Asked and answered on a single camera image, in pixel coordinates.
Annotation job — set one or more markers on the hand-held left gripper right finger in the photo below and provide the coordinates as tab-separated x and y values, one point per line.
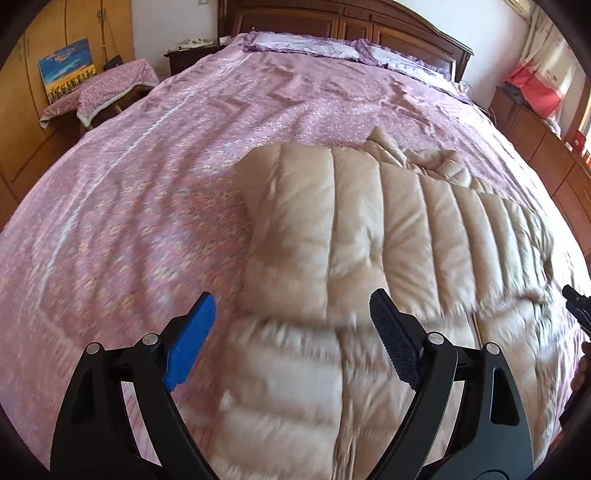
397	341

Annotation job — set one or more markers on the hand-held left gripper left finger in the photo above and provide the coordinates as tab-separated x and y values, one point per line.
189	341

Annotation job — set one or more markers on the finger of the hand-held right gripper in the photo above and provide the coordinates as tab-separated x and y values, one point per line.
577	303

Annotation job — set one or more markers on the beige quilted down coat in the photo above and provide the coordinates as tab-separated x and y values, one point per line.
351	221

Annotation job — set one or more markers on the person's right hand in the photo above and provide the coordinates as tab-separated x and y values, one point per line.
582	369

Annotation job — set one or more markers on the brown wooden dresser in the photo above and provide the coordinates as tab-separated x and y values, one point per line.
545	152

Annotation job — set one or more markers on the red cup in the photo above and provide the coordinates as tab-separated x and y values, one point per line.
578	141

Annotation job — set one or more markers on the pink floral bedspread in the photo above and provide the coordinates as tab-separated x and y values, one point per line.
138	184

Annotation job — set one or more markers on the red hanging cloth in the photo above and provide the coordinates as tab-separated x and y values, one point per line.
535	90

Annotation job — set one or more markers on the pale pink curtain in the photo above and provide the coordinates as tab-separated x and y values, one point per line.
549	46

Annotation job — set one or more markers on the yellow wooden wardrobe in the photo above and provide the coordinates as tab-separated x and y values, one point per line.
27	138

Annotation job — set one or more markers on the small table with pink cloth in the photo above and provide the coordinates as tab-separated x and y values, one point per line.
111	83

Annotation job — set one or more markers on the dark wooden nightstand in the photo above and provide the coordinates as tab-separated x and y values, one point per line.
184	62

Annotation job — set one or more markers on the purple ruffled pillow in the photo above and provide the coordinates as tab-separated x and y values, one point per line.
300	45
406	62

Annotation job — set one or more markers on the black pouch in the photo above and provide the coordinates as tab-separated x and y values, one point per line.
113	63

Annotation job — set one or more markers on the blue and yellow painting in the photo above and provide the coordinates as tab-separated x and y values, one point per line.
69	69

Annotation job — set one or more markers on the dark wooden headboard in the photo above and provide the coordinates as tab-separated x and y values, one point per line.
392	32

